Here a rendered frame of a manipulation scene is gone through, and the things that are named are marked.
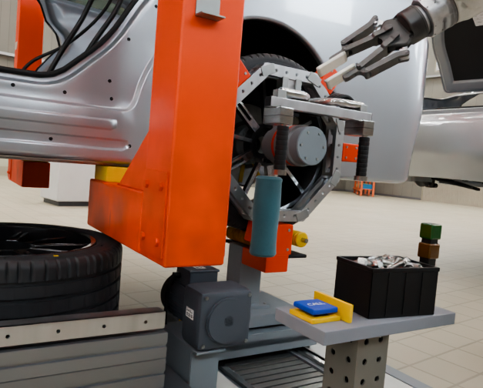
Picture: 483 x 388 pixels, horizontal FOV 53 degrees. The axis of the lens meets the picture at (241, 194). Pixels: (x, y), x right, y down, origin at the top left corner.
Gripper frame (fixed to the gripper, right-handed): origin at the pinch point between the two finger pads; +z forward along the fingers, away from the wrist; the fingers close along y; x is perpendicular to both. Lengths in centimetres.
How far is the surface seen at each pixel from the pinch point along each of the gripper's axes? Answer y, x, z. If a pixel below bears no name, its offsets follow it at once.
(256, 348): 22, 89, 60
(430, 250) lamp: 33, 41, -2
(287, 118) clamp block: -18.9, 33.4, 11.1
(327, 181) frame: -18, 81, 7
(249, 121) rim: -42, 56, 21
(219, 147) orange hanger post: -4.0, 7.7, 30.7
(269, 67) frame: -47, 42, 6
